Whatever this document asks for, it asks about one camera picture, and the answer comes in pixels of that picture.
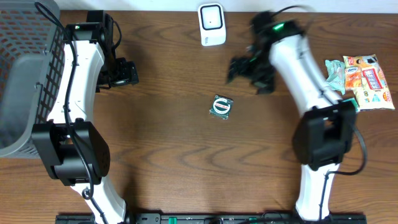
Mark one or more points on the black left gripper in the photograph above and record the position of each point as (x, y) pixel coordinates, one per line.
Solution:
(129, 74)

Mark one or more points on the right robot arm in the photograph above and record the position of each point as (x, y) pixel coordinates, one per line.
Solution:
(325, 131)

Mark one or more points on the orange Kleenex tissue pack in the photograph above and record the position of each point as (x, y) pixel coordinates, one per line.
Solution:
(353, 78)

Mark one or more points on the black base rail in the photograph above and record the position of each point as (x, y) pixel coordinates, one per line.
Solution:
(270, 217)

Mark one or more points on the white blue snack bag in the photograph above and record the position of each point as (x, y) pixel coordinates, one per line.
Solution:
(374, 93)

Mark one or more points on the white barcode scanner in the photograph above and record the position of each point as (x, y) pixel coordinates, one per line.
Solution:
(212, 24)

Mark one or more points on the teal wet wipes pack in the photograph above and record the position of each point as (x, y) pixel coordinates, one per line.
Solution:
(336, 75)

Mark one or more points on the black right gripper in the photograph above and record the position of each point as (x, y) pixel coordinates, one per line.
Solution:
(268, 79)

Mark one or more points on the green Kleenex tissue pack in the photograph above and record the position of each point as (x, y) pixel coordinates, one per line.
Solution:
(354, 102)

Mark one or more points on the dark grey plastic basket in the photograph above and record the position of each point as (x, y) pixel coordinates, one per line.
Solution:
(32, 60)

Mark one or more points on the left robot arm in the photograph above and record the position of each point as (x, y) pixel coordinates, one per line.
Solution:
(70, 147)

